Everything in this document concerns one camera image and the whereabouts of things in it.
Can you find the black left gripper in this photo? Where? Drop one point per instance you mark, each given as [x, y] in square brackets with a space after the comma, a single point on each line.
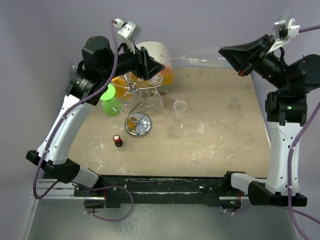
[144, 64]

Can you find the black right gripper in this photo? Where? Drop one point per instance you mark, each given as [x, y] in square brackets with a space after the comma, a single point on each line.
[241, 56]

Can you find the orange plastic wine glass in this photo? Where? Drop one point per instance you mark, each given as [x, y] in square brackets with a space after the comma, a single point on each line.
[122, 90]

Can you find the clear flute glass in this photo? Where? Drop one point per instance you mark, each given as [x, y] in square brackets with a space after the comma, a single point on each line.
[205, 57]
[179, 109]
[158, 103]
[145, 92]

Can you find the clear flute glass front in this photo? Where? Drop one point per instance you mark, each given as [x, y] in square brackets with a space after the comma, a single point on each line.
[179, 109]

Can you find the green plastic wine glass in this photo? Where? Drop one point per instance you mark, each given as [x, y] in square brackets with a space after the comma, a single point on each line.
[108, 99]

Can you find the clear flute glass back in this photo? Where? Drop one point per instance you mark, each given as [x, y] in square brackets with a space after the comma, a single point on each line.
[145, 92]

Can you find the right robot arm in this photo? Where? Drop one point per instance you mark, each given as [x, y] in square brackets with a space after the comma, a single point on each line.
[286, 110]

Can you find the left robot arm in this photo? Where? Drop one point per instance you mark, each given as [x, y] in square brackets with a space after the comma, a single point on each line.
[99, 64]

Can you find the chrome wine glass rack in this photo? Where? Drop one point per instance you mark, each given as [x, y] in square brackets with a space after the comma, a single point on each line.
[137, 124]

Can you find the small red-capped bottle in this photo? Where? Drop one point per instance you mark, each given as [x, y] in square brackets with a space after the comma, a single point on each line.
[117, 140]

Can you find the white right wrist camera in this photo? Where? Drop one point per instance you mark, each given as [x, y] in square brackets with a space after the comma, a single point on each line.
[285, 29]

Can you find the black mounting rail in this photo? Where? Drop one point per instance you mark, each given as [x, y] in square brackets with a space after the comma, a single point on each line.
[177, 190]

